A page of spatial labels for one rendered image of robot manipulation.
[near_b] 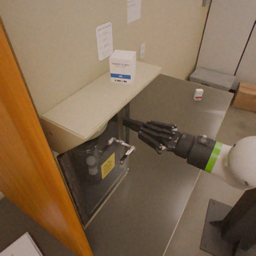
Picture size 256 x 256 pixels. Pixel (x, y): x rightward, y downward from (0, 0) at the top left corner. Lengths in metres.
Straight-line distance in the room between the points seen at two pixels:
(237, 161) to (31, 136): 0.38
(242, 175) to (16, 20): 0.47
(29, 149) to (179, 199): 0.74
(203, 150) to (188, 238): 1.40
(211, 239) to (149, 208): 1.11
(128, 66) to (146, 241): 0.64
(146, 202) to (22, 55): 0.74
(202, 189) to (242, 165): 1.72
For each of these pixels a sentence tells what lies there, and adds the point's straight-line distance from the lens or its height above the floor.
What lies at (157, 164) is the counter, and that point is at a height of 0.94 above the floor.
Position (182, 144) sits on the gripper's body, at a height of 1.34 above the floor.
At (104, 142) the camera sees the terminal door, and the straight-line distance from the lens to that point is 0.63.
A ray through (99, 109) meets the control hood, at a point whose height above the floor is 1.51.
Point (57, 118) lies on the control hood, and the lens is 0.40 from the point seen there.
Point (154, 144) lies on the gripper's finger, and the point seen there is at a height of 1.32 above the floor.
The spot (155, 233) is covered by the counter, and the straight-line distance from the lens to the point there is 0.86.
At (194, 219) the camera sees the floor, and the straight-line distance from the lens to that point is 1.98.
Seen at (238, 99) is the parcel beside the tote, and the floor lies 0.15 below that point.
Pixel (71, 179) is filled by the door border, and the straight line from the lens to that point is 0.57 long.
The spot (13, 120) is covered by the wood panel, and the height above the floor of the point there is 1.59.
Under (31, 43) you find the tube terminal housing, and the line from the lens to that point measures 0.37.
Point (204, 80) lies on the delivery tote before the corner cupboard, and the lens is 3.19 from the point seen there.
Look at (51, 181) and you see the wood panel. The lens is 0.37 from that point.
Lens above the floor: 1.74
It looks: 43 degrees down
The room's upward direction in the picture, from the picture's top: straight up
